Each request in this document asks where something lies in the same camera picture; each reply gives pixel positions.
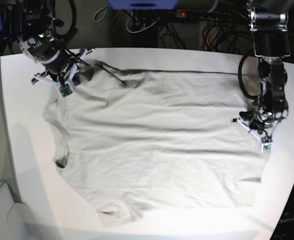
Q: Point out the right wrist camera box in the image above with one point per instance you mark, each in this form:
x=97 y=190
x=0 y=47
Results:
x=64 y=90

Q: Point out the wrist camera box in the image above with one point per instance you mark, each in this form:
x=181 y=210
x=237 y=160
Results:
x=266 y=146
x=64 y=90

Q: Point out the grey side cabinet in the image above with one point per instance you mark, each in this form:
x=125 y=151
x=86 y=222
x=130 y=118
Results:
x=12 y=225

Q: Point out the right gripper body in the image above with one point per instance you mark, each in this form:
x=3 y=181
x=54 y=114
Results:
x=70 y=70

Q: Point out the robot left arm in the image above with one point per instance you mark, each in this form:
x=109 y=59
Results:
x=270 y=45

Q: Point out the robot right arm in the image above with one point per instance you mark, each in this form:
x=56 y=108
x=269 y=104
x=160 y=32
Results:
x=40 y=41

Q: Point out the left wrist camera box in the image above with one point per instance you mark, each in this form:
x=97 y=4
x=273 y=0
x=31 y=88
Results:
x=266 y=146

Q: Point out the light grey t-shirt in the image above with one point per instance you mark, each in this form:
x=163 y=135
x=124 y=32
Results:
x=129 y=142

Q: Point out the black power strip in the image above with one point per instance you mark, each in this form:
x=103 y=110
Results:
x=201 y=15

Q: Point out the blue box overhead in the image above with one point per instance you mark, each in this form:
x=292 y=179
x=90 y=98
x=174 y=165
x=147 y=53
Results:
x=142 y=4

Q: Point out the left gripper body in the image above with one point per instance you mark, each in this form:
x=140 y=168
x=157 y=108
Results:
x=261 y=125

